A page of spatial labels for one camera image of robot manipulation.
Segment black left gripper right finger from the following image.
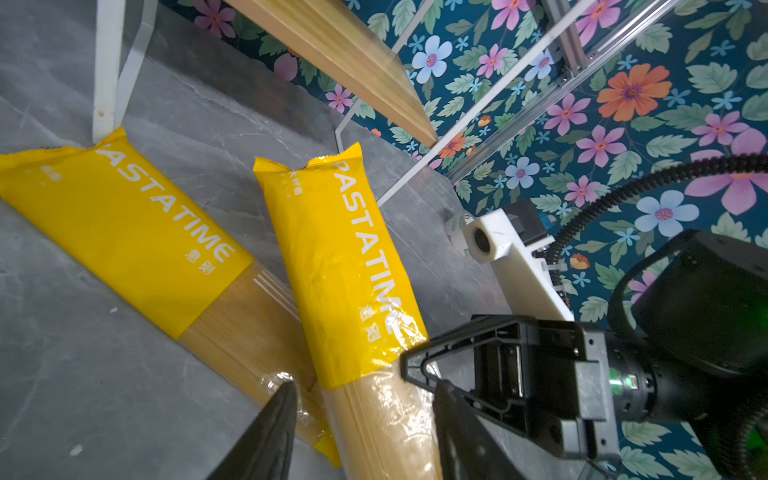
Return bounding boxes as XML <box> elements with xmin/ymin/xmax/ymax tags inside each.
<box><xmin>433</xmin><ymin>380</ymin><xmax>524</xmax><ymax>480</ymax></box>

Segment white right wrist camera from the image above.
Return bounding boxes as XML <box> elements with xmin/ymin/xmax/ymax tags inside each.
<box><xmin>462</xmin><ymin>209</ymin><xmax>574</xmax><ymax>322</ymax></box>

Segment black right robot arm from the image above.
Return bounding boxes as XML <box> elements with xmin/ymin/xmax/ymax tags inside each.
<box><xmin>400</xmin><ymin>153</ymin><xmax>767</xmax><ymax>479</ymax></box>

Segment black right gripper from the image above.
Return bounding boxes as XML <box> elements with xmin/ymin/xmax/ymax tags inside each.
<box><xmin>400</xmin><ymin>315</ymin><xmax>652</xmax><ymax>465</ymax></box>

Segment yellow pasta bag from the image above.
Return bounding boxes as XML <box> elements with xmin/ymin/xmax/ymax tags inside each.
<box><xmin>253</xmin><ymin>145</ymin><xmax>441</xmax><ymax>479</ymax></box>
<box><xmin>1</xmin><ymin>129</ymin><xmax>340</xmax><ymax>465</ymax></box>

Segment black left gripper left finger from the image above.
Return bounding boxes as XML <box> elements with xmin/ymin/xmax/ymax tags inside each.
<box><xmin>207</xmin><ymin>381</ymin><xmax>298</xmax><ymax>480</ymax></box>

